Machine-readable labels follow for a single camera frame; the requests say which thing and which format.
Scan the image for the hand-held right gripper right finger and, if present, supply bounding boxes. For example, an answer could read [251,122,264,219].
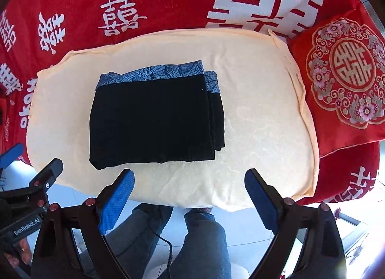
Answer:
[244,168,346,279]

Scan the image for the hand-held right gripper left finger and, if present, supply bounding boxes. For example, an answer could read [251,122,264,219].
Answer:
[32,168,135,279]

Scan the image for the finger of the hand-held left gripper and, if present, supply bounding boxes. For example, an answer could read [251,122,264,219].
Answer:
[0,159,64,207]
[0,143,25,170]

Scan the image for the black pants with patterned waistband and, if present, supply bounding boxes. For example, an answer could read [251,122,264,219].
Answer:
[89,60,226,171]

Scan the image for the person's left hand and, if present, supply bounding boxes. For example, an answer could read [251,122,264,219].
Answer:
[3,237,33,271]

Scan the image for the person's left leg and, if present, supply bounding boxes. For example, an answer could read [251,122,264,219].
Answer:
[102,202,174,279]

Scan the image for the person's leg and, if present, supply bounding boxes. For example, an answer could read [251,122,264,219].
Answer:
[159,208,233,279]
[102,202,174,279]

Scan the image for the cream cushion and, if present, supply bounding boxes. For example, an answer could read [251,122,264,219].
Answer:
[26,27,320,212]

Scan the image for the person's right leg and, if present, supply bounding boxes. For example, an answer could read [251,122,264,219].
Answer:
[159,208,233,279]

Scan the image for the red embroidered pillow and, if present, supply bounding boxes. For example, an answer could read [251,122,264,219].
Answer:
[288,3,385,159]

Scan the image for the red printed blanket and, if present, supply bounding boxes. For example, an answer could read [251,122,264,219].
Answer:
[0,0,385,207]

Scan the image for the black cable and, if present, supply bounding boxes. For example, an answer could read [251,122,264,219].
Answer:
[153,230,174,271]

